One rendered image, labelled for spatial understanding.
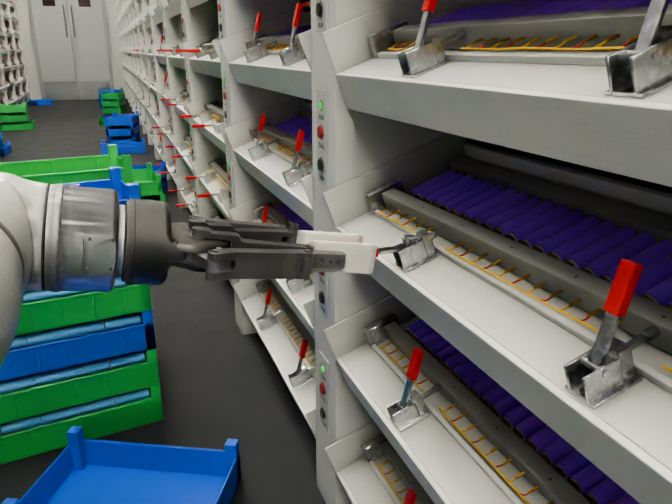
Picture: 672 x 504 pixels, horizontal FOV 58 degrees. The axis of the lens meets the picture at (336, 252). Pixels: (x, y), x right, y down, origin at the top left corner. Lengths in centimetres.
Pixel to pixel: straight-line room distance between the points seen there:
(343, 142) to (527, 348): 39
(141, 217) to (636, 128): 37
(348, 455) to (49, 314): 57
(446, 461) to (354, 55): 48
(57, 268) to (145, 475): 69
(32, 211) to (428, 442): 45
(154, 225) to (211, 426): 78
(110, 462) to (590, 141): 100
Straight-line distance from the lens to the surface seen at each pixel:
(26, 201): 53
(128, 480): 116
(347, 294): 83
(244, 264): 52
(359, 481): 95
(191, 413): 131
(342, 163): 78
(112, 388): 124
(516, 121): 46
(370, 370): 82
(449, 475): 66
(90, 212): 52
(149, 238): 52
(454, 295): 57
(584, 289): 50
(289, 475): 113
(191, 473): 115
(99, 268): 52
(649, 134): 37
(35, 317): 117
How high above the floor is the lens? 70
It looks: 19 degrees down
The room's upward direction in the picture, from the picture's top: straight up
